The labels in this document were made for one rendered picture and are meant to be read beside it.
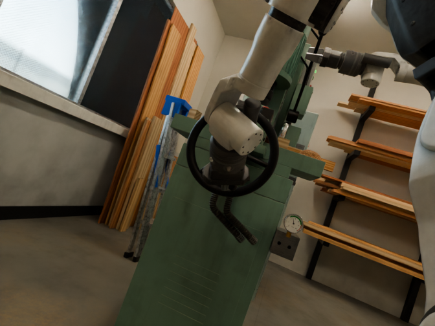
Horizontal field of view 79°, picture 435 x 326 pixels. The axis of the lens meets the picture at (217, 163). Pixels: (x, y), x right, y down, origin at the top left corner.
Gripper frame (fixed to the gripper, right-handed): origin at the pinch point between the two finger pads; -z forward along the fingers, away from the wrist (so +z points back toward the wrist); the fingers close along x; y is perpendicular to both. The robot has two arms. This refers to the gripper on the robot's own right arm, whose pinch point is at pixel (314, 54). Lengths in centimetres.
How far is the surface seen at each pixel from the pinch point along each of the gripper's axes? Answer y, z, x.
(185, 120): 27, -38, 34
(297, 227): 40, 13, 54
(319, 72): 76, 14, -251
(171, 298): 74, -19, 78
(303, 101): 24.9, 2.5, -13.0
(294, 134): 36.5, 3.6, 0.4
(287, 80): 11.3, -6.8, 4.3
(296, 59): 4.1, -6.5, -2.6
